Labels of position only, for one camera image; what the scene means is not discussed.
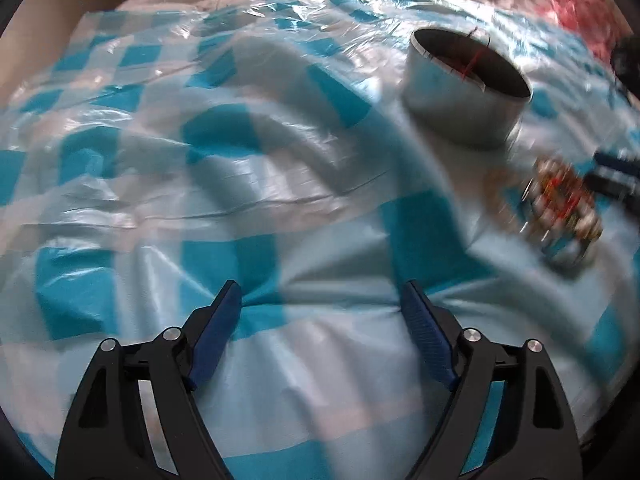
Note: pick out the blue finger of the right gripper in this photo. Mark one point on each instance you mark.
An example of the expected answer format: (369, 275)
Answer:
(623, 193)
(620, 162)

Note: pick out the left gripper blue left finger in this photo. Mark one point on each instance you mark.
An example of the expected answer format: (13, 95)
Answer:
(209, 329)

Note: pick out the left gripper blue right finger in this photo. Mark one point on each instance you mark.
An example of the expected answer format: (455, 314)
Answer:
(433, 330)

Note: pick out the black bag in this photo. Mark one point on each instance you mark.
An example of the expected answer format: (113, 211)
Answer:
(625, 61)

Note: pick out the pink checkered blanket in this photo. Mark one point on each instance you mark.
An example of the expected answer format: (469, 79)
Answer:
(600, 23)

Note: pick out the round metal tin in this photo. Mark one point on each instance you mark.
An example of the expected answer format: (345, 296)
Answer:
(462, 89)

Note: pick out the blue white checkered plastic sheet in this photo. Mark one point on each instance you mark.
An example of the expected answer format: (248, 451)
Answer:
(168, 152)

